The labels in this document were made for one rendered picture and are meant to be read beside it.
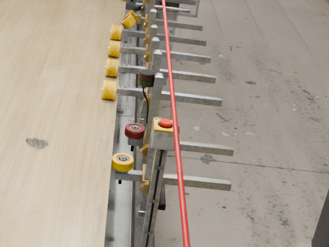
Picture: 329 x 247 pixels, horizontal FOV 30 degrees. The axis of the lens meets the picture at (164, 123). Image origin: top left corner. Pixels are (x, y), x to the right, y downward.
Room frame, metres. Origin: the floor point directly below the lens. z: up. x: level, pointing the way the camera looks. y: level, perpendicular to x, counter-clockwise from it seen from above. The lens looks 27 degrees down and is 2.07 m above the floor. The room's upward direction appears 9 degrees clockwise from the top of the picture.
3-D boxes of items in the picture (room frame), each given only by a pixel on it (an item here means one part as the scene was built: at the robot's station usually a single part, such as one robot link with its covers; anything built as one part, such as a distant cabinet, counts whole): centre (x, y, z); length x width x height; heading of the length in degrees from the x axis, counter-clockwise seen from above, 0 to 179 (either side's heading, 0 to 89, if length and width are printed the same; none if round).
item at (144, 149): (2.17, 0.05, 0.85); 0.14 x 0.06 x 0.05; 6
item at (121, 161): (1.93, 0.13, 0.85); 0.08 x 0.08 x 0.11
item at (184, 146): (2.20, -0.08, 0.84); 0.43 x 0.03 x 0.04; 96
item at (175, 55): (2.94, 0.07, 0.95); 0.50 x 0.04 x 0.04; 96
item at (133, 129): (2.18, 0.11, 0.85); 0.08 x 0.08 x 0.11
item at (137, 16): (3.42, 0.28, 0.95); 0.10 x 0.04 x 0.10; 96
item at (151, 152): (1.90, 0.02, 0.87); 0.04 x 0.04 x 0.48; 6
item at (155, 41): (2.65, 0.10, 0.89); 0.04 x 0.04 x 0.48; 6
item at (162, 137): (1.64, 0.00, 1.18); 0.07 x 0.07 x 0.08; 6
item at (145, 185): (1.92, 0.03, 0.84); 0.14 x 0.06 x 0.05; 6
